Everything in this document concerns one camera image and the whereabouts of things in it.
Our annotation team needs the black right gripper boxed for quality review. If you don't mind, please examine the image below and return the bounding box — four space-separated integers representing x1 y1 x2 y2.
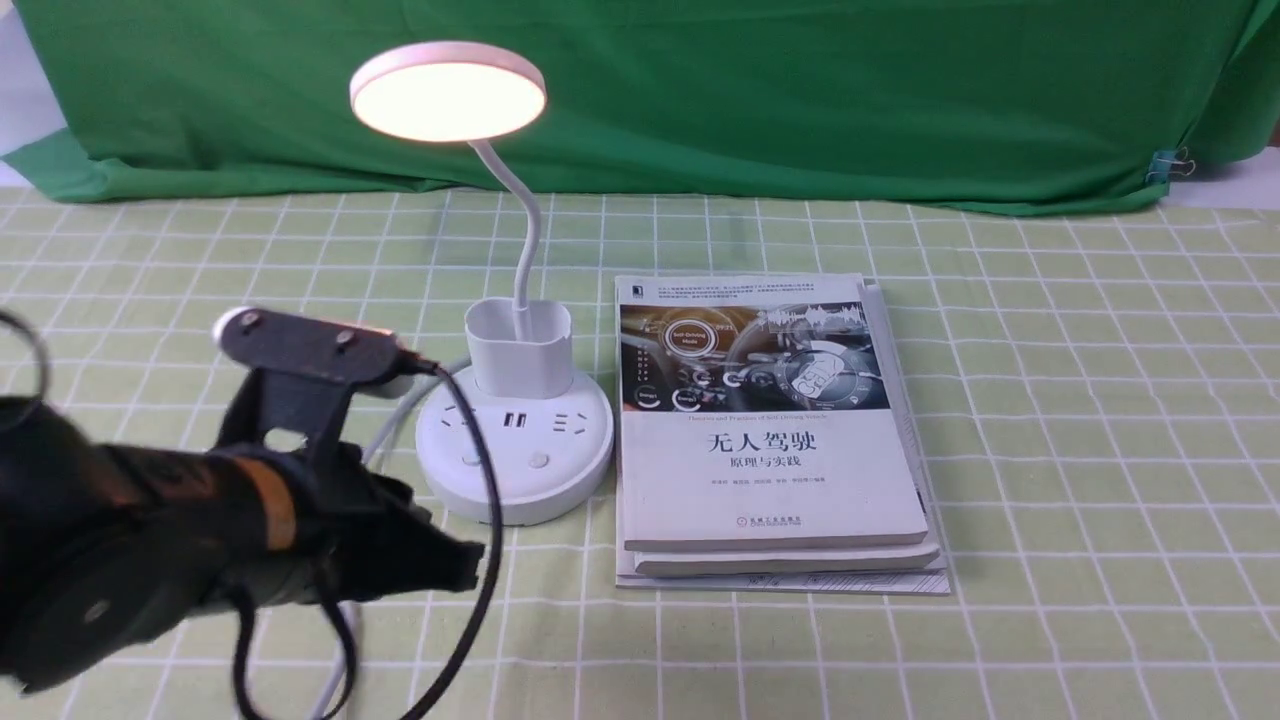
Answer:
291 442 485 605

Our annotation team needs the white desk lamp with sockets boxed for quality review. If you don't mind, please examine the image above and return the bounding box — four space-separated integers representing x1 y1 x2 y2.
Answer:
349 41 614 527

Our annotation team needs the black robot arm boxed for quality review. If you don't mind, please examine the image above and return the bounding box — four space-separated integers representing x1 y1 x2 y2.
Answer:
1 396 484 693

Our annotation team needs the white self-driving textbook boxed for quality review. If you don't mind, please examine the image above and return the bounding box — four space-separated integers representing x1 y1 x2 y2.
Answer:
614 275 931 553

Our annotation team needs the white bottom book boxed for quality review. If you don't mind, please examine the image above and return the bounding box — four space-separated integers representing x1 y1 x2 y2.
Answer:
614 283 952 597

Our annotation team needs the green backdrop cloth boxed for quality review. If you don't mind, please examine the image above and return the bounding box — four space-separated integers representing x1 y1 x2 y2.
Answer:
3 1 1277 217

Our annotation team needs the teal binder clip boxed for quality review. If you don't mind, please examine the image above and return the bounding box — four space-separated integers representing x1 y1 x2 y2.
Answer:
1144 147 1197 186

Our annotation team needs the black camera cable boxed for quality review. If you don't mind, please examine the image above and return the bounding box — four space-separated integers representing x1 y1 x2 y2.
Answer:
232 360 506 720

